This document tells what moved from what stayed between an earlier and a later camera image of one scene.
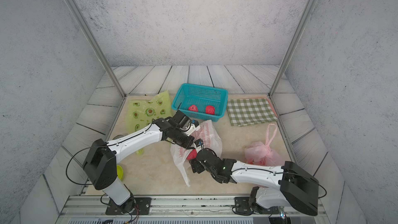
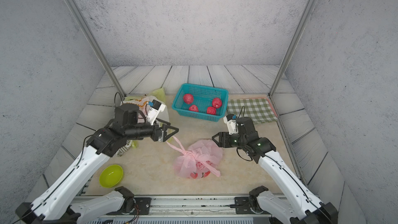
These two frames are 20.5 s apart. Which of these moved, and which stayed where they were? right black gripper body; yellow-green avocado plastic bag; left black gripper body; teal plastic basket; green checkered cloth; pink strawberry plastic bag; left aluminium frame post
Moved: pink strawberry plastic bag; yellow-green avocado plastic bag; left black gripper body; right black gripper body
Stayed: left aluminium frame post; green checkered cloth; teal plastic basket
